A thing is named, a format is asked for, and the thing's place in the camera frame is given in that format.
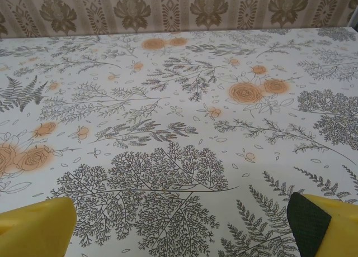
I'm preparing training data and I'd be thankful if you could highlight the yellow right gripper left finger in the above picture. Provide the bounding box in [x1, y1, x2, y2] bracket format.
[0, 197, 78, 257]

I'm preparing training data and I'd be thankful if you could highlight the floral tablecloth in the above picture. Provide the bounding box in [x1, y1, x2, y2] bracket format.
[0, 27, 358, 257]

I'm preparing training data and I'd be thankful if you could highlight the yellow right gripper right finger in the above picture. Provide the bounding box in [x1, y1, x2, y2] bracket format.
[286, 192, 358, 257]

